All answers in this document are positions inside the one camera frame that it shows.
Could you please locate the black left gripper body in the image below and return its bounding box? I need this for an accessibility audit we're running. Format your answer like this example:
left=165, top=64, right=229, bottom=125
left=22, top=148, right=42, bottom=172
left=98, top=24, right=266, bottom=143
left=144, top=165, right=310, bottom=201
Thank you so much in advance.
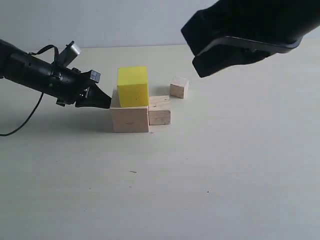
left=49, top=66, right=101, bottom=105

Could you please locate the yellow cube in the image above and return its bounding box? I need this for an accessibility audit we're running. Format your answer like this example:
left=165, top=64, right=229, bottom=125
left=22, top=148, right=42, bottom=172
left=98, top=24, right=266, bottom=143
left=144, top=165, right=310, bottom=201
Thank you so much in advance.
left=117, top=66, right=149, bottom=108

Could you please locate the large pale wooden cube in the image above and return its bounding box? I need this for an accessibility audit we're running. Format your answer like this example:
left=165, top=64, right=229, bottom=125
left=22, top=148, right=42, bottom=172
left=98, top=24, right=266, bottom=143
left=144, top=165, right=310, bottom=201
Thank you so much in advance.
left=109, top=87, right=150, bottom=133

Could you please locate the medium plywood cube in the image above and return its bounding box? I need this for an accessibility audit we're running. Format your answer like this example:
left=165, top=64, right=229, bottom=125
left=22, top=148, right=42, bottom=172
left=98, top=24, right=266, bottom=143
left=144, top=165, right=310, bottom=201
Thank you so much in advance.
left=148, top=95, right=171, bottom=126

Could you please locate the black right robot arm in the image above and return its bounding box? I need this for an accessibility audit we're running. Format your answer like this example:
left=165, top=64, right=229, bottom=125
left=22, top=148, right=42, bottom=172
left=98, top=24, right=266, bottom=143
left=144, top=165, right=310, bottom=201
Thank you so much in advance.
left=181, top=0, right=320, bottom=78

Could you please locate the small pale wooden cube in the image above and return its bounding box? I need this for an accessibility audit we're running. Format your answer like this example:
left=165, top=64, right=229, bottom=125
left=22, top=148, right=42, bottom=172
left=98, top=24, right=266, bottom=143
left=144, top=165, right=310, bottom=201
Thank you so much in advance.
left=169, top=76, right=189, bottom=99

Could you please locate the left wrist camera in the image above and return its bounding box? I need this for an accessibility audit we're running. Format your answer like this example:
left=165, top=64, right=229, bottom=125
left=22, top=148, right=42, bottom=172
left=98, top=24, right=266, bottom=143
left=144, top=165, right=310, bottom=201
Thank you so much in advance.
left=58, top=41, right=81, bottom=67

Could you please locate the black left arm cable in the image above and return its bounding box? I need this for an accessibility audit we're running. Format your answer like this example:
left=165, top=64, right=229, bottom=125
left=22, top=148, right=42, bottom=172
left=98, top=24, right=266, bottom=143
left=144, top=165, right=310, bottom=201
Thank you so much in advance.
left=0, top=44, right=60, bottom=137

